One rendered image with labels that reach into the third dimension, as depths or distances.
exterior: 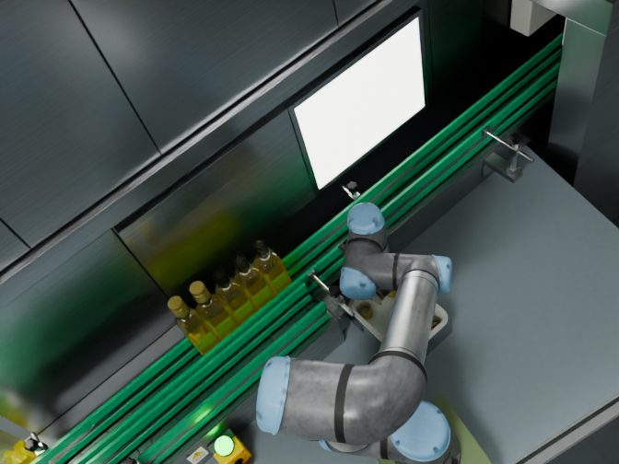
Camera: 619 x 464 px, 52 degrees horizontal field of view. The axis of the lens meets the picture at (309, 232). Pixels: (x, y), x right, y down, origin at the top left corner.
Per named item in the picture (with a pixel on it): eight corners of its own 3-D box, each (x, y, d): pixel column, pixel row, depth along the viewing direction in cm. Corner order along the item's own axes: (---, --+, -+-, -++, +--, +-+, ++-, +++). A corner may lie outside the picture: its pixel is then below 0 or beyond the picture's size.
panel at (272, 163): (421, 102, 186) (414, 4, 158) (428, 107, 184) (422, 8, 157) (170, 299, 165) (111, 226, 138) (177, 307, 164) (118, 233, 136)
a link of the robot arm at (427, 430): (449, 475, 133) (446, 461, 122) (385, 466, 137) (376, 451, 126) (454, 417, 139) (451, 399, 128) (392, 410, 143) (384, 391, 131)
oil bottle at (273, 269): (286, 284, 173) (266, 240, 155) (299, 296, 170) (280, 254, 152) (270, 296, 171) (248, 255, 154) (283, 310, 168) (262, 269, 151)
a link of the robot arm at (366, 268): (390, 286, 123) (397, 238, 129) (333, 283, 126) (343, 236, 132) (394, 306, 130) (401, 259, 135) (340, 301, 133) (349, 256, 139)
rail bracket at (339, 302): (320, 284, 170) (310, 259, 160) (362, 324, 161) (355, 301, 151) (311, 290, 169) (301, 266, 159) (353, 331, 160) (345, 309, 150)
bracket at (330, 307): (329, 299, 175) (324, 287, 169) (352, 322, 170) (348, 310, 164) (319, 308, 174) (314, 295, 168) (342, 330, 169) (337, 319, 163)
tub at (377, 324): (394, 279, 181) (391, 263, 174) (453, 330, 169) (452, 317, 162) (348, 319, 177) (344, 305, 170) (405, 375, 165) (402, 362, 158)
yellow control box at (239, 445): (238, 435, 165) (228, 426, 159) (254, 458, 161) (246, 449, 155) (216, 454, 164) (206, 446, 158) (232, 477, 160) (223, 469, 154)
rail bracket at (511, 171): (488, 164, 193) (490, 111, 175) (533, 193, 184) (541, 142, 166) (477, 173, 192) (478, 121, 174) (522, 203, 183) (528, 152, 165)
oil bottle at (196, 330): (217, 338, 168) (188, 300, 150) (229, 353, 165) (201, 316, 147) (200, 353, 166) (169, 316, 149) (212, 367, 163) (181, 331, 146)
